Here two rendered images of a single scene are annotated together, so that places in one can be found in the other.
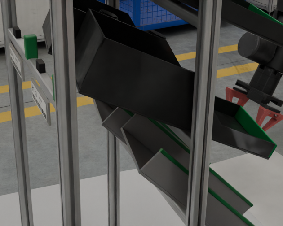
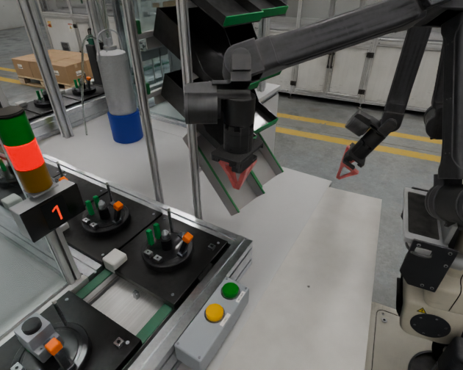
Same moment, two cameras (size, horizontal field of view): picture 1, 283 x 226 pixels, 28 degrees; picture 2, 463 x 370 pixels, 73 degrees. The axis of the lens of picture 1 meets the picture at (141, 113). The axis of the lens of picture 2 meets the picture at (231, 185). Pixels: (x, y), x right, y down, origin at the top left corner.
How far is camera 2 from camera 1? 82 cm
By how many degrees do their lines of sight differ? 47
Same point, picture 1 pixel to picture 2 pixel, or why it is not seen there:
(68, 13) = (134, 57)
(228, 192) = (253, 180)
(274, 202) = (331, 219)
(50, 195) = not seen: hidden behind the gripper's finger
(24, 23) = (419, 97)
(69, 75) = (138, 82)
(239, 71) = not seen: outside the picture
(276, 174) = (358, 211)
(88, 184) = not seen: hidden behind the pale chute
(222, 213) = (212, 175)
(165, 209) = (278, 190)
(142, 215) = (266, 186)
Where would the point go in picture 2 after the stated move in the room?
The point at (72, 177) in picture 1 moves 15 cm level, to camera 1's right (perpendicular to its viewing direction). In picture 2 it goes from (147, 124) to (170, 143)
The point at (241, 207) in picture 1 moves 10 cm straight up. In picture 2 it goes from (259, 191) to (261, 164)
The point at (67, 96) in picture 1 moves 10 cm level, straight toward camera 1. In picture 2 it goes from (140, 90) to (107, 99)
